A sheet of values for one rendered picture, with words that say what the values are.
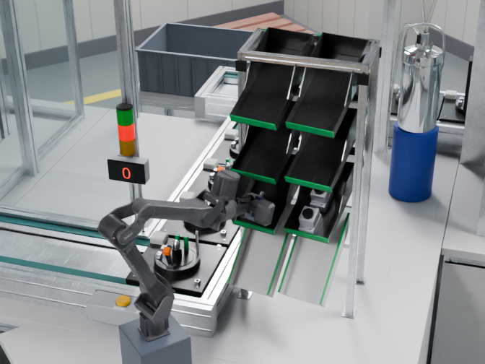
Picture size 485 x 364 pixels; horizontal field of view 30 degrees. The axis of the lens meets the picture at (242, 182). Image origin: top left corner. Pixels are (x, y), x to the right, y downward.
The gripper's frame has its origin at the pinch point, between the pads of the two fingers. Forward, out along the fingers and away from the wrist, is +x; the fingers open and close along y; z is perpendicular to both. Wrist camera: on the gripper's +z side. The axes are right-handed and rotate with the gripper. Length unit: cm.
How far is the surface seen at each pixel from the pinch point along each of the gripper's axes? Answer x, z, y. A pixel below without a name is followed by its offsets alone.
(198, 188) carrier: 48, -23, 46
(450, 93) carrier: 159, 15, 3
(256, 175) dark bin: -1.8, 7.6, -1.0
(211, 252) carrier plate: 20.2, -28.9, 19.9
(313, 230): 6.9, -3.9, -16.9
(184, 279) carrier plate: 5.1, -33.2, 18.6
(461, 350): 92, -58, -47
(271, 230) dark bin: 3.2, -7.3, -6.6
